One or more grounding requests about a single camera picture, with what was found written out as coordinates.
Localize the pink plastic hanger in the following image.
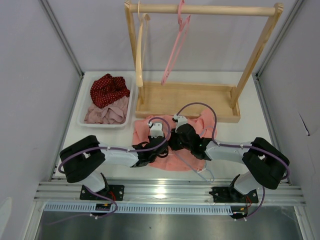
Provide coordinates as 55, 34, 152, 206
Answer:
161, 0, 191, 86

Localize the light blue wire hanger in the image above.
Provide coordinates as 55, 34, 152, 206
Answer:
172, 124, 217, 183

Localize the red polka dot cloth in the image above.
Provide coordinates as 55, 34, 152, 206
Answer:
89, 73, 131, 109

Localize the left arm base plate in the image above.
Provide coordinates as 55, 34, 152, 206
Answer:
79, 184, 125, 201

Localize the aluminium mounting rail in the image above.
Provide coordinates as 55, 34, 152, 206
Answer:
33, 178, 306, 207

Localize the white plastic bin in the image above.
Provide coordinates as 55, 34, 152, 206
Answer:
76, 73, 139, 131

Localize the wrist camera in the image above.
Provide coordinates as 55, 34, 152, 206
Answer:
172, 114, 188, 129
148, 122, 165, 139

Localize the beige wooden hanger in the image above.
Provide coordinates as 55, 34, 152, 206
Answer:
135, 1, 151, 88

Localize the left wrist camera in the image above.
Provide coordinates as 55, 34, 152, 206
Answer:
148, 122, 165, 139

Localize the salmon pink skirt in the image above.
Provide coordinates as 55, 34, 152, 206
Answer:
132, 108, 215, 172

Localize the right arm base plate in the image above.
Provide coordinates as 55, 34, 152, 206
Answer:
208, 186, 259, 204

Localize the dusty pink cloth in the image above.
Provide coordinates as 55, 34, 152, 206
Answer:
84, 96, 129, 125

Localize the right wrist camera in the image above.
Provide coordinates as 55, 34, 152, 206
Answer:
172, 114, 188, 129

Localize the wooden clothes rack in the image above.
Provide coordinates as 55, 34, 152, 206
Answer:
124, 0, 284, 123

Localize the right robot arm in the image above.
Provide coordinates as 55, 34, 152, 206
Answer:
169, 123, 290, 203

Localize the white slotted cable duct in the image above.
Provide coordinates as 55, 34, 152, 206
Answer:
44, 202, 233, 216

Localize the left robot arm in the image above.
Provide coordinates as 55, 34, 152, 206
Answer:
58, 135, 169, 200

